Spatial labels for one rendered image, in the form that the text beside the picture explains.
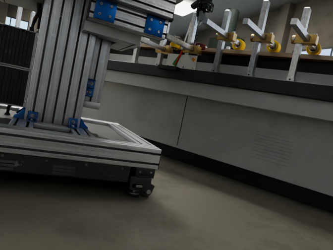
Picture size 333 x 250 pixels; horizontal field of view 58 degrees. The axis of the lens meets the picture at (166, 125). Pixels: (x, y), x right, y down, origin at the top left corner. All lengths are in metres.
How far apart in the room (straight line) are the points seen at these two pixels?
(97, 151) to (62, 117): 0.34
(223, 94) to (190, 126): 0.47
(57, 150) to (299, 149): 1.45
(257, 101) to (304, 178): 0.55
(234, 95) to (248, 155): 0.43
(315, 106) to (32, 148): 1.44
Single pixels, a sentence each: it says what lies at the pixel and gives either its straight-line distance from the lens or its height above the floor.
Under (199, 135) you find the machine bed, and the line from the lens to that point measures 2.33.
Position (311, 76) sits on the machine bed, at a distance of 2.10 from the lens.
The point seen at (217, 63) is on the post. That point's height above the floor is 0.76.
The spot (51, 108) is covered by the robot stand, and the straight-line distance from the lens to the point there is 1.51.
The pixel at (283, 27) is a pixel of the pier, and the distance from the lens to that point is 8.06.
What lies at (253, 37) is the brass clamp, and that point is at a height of 0.94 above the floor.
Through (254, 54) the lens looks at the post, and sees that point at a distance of 2.00.
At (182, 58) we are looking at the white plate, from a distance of 2.24.
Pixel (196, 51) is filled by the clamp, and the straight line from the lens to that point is 2.19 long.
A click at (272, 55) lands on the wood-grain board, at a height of 0.88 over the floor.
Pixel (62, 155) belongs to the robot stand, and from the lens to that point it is 1.25.
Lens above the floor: 0.43
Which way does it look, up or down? 4 degrees down
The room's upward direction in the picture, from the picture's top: 12 degrees clockwise
